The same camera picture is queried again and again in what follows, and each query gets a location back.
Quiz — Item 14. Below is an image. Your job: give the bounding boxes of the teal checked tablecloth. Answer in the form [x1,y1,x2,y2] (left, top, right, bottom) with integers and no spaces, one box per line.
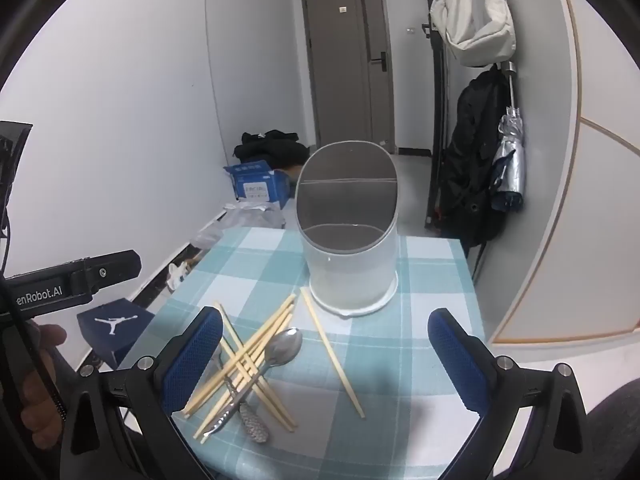
[162,227,488,480]

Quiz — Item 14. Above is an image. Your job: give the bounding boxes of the black jacket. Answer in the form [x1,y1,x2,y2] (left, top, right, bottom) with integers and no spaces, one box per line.
[439,66,516,261]

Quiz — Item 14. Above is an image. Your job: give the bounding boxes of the person's left hand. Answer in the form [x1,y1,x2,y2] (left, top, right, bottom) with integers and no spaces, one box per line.
[19,322,68,437]

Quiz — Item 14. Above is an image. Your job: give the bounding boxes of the group of bamboo chopsticks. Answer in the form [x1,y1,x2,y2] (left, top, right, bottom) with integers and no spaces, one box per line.
[181,294,299,445]

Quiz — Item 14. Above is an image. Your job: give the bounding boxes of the navy shoe box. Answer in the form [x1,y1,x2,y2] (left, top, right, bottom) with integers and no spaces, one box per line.
[76,297,156,368]

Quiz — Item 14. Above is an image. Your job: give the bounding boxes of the single bamboo chopstick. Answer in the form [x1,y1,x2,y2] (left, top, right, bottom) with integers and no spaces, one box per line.
[299,287,366,419]

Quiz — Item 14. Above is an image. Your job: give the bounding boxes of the grey plastic bags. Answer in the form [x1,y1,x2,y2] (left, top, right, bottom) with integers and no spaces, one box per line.
[192,201,286,251]

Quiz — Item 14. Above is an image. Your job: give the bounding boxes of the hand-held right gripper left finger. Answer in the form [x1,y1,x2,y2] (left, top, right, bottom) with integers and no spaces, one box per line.
[59,305,224,480]

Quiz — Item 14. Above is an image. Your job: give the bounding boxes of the grey brown door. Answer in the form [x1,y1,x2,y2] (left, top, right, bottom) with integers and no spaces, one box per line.
[300,0,396,153]

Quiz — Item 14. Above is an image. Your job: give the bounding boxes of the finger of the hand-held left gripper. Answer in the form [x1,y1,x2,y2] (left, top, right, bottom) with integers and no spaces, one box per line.
[65,248,143,306]

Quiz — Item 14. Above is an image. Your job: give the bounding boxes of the metal utensil with patterned handle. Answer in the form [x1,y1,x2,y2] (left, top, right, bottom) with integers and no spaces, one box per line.
[212,345,272,444]

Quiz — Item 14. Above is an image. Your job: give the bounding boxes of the black clothes pile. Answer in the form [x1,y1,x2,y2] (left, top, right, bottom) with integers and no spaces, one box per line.
[234,130,311,170]

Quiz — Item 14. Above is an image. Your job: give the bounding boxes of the blue cardboard box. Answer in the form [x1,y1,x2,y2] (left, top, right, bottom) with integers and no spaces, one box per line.
[223,159,292,209]

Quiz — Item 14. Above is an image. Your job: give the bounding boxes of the silver folded umbrella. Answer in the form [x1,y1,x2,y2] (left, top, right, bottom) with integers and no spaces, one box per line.
[490,105,527,211]

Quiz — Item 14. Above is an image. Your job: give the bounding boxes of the white socks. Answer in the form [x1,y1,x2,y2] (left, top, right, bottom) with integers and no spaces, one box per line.
[167,262,188,292]

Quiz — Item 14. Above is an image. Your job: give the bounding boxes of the white cabinet with wooden trim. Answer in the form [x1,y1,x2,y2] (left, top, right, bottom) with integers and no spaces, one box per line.
[492,0,640,346]

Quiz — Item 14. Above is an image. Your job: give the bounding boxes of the metal spoon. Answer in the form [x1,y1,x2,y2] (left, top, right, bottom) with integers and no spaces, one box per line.
[199,327,304,443]

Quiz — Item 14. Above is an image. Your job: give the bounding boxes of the dark grey cloth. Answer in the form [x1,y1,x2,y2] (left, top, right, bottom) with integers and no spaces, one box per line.
[582,380,640,480]

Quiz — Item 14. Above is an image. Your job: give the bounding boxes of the white shoulder bag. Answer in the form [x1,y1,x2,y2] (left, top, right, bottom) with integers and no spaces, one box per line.
[430,0,517,67]

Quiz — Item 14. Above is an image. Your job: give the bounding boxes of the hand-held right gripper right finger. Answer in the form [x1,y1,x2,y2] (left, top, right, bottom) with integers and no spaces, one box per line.
[428,308,591,480]

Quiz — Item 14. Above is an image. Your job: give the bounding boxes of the white grey utensil holder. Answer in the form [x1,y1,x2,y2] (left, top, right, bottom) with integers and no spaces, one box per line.
[294,142,401,319]

